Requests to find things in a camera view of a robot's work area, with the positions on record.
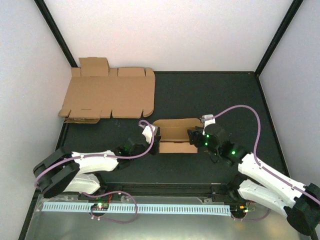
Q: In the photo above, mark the left black frame post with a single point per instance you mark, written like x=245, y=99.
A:
x=51, y=23

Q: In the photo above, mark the right black frame post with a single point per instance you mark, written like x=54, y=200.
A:
x=282, y=28

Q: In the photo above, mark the white slotted cable duct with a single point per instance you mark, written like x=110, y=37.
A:
x=130, y=208

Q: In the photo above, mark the black frame post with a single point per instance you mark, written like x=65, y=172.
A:
x=282, y=28
x=51, y=23

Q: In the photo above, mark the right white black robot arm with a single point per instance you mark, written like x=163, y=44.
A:
x=260, y=183

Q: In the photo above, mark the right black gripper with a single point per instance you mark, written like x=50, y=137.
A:
x=195, y=136

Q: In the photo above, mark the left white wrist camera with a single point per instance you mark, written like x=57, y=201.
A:
x=147, y=133

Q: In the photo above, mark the brown cardboard box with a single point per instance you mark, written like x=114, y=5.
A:
x=174, y=135

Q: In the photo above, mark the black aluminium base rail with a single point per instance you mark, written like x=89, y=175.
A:
x=216, y=192

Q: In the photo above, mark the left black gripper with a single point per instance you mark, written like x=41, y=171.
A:
x=153, y=150

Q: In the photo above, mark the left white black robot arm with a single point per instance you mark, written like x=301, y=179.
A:
x=69, y=171

